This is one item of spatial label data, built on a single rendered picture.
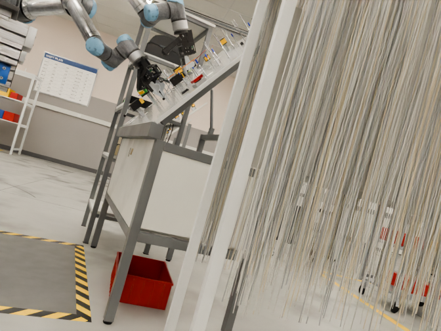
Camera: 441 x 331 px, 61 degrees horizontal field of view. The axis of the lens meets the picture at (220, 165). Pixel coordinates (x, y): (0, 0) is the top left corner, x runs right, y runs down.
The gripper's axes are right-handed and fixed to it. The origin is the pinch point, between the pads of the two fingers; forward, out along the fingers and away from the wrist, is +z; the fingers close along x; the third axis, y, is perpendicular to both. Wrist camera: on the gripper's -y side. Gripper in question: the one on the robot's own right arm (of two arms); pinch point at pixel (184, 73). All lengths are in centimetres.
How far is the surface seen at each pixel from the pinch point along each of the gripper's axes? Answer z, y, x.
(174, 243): 70, -22, -39
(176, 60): -10, 5, 110
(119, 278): 77, -47, -46
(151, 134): 21.7, -21.3, -33.8
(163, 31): -38, 3, 162
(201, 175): 44, -4, -32
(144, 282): 94, -41, -22
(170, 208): 55, -20, -37
